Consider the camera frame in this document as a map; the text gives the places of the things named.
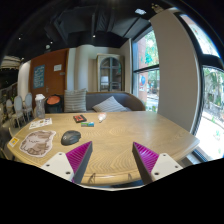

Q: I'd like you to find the light grey striped pillow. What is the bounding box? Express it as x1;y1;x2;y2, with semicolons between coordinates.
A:
93;96;126;112

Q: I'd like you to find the blue wall poster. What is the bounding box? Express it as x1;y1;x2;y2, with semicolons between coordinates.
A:
33;65;45;89

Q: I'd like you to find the black and red small box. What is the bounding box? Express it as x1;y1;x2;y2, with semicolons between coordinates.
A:
73;115;87;123

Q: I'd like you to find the small yellow sticker card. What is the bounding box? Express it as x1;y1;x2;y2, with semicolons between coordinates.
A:
9;137;19;147

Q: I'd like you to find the white dining chair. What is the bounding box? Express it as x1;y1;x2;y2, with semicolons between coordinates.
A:
24;93;34;118
12;96;24;124

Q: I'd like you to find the green and blue small pack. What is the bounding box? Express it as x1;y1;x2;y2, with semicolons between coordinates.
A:
81;122;94;127

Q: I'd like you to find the clear plastic water bottle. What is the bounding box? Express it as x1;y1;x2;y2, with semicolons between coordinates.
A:
35;94;45;119

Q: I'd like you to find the printed paper sheet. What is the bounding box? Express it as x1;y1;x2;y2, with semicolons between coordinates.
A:
29;118;52;130

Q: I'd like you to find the black bag with orange top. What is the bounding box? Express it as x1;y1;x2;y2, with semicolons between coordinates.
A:
45;95;62;113

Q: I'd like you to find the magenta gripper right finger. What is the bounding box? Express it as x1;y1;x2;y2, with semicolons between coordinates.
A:
131;141;184;185

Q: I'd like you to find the grey curved sofa bench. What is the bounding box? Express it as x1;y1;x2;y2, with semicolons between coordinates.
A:
44;91;147;114

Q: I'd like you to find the dark grey computer mouse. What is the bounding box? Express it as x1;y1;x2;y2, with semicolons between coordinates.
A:
61;130;81;146

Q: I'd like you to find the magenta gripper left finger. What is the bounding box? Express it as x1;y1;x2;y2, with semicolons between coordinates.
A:
40;140;94;185

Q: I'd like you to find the striped grey cushion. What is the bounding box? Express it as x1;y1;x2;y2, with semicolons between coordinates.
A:
64;89;86;113

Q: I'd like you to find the clear plastic wrapped item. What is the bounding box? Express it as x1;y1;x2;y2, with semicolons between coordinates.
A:
98;112;107;123

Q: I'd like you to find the arched glass door cabinet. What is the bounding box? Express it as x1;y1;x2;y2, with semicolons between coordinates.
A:
97;54;124;92

